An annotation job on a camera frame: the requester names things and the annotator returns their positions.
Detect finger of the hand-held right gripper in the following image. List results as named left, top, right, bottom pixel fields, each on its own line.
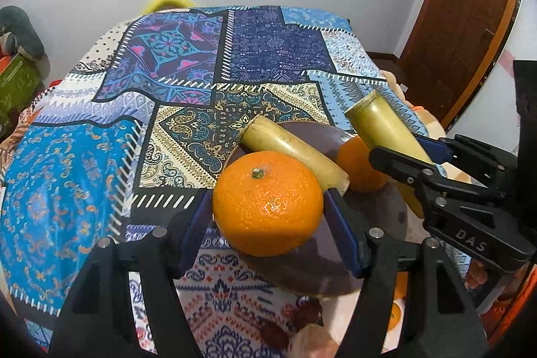
left=415, top=134, right=520, bottom=195
left=368, top=146, right=449, bottom=201

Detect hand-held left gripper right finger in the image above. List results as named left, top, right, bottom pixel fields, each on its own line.
left=325, top=188, right=489, bottom=358

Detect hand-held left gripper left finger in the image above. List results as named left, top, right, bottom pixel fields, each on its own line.
left=48, top=188, right=214, bottom=358

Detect brown round plate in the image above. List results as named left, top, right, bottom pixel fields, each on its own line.
left=221, top=121, right=408, bottom=297

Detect yellow-green sugarcane piece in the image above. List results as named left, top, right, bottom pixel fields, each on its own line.
left=240, top=115, right=351, bottom=197
left=345, top=91, right=437, bottom=218

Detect large orange with green stem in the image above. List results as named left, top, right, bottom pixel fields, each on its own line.
left=212, top=151, right=325, bottom=257

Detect small orange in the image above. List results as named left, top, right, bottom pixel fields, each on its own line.
left=336, top=136, right=391, bottom=192

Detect patterned patchwork blanket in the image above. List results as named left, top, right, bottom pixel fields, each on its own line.
left=0, top=6, right=431, bottom=358

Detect brown wooden door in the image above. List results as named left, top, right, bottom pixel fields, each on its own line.
left=398, top=0, right=525, bottom=130

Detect yellow fluffy cushion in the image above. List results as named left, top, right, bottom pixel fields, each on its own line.
left=140, top=0, right=198, bottom=15

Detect green box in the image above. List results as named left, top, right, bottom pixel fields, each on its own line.
left=0, top=54, right=43, bottom=138

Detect grey plush pillow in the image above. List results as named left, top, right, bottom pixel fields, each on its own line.
left=0, top=6, right=51, bottom=74

